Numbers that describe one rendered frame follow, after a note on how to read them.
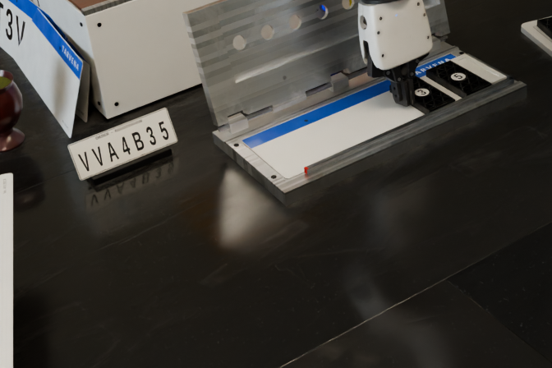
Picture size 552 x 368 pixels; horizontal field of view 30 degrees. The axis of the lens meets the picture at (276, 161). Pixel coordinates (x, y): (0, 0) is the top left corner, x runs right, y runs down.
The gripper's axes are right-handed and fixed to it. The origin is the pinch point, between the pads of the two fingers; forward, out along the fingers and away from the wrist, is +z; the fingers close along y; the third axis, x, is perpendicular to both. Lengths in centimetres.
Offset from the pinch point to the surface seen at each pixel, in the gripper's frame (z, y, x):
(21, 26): -14, -39, 57
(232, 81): -7.4, -22.2, 10.7
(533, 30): 2.3, 32.4, 7.0
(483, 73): 1.9, 14.2, -1.4
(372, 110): 2.1, -4.4, 2.5
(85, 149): -3.8, -44.8, 16.5
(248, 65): -8.4, -18.5, 11.9
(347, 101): 1.1, -5.7, 7.1
